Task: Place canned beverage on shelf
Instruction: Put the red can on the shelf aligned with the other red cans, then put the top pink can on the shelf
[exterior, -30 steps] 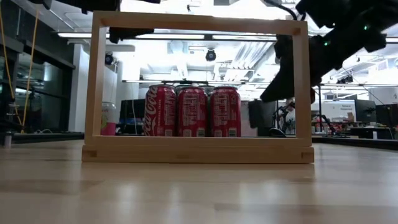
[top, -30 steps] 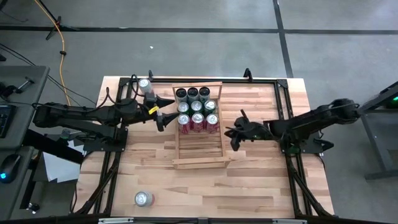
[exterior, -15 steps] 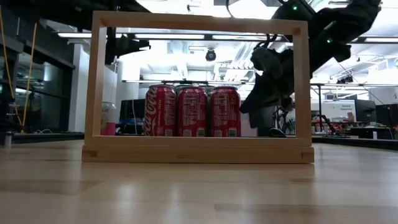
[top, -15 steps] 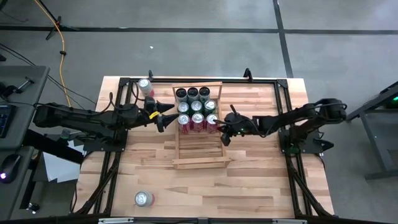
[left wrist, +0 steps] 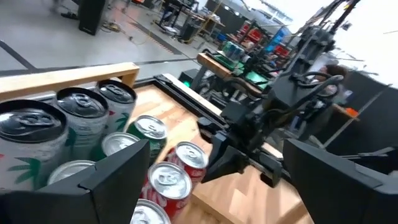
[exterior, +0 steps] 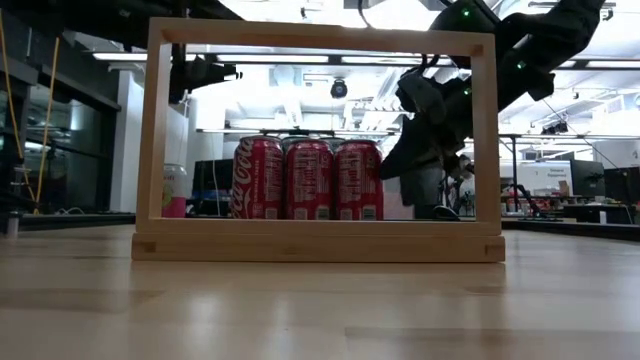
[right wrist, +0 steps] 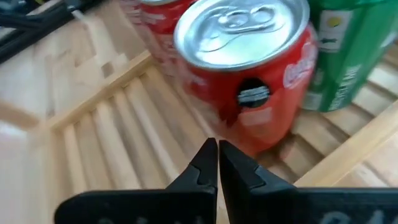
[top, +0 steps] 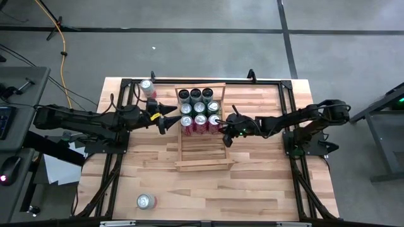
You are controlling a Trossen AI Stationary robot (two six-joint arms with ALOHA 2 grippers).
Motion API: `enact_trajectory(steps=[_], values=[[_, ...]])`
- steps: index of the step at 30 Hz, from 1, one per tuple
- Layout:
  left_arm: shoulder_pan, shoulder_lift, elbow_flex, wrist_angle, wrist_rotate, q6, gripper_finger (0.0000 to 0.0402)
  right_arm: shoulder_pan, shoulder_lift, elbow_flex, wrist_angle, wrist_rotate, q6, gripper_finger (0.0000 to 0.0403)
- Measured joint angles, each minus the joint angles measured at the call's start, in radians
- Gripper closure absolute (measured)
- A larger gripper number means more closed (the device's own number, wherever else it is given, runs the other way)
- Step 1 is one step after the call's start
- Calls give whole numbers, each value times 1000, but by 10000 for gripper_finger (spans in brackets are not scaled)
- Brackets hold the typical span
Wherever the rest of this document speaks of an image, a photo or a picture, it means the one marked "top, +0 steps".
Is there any black tripod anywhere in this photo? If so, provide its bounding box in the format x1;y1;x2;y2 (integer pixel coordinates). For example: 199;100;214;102
37;0;81;42

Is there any white paper sheet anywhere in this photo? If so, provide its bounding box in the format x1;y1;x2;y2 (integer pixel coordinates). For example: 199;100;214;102
42;141;83;187

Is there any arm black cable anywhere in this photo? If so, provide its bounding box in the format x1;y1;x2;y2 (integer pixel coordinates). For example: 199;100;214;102
217;103;352;139
107;82;151;111

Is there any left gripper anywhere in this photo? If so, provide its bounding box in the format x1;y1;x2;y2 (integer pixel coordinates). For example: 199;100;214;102
140;103;183;136

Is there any yellow cable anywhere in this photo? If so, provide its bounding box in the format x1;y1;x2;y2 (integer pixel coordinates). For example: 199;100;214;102
33;0;73;108

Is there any pink white soda can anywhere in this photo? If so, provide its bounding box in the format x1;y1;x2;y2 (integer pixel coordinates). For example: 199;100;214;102
140;79;157;99

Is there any black table frame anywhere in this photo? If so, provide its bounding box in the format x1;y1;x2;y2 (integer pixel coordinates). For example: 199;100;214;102
72;77;340;227

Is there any black computer mouse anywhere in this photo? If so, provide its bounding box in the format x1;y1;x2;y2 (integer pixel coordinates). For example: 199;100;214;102
0;156;23;187

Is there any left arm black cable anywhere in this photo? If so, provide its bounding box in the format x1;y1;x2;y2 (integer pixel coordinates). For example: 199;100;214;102
107;82;151;111

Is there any silver metal bracket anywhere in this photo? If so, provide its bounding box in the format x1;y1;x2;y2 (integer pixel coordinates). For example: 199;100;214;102
276;221;312;227
99;220;137;227

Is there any silver soda can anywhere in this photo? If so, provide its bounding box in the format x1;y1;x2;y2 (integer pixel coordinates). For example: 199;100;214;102
136;193;158;211

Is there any computer keyboard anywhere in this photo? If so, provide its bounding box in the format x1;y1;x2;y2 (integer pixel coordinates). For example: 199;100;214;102
0;105;17;141

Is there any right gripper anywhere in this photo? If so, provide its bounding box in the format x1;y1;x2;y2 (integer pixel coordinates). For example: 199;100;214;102
222;104;257;148

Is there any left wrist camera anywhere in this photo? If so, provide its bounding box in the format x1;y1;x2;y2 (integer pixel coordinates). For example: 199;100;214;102
146;98;160;112

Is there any black desk clamp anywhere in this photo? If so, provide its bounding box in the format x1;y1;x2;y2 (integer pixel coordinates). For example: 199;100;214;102
0;78;36;99

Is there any tall slim white can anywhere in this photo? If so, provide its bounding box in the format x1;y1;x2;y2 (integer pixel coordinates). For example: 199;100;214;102
201;88;215;103
178;89;191;105
189;88;203;103

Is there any grey metal desk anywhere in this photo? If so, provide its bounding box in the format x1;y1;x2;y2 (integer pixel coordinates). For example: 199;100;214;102
347;81;404;183

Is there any wooden shelf rack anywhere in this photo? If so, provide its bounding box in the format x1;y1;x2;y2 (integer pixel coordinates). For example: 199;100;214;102
174;82;237;173

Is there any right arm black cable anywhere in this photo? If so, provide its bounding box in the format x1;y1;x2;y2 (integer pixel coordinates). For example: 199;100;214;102
217;103;352;139

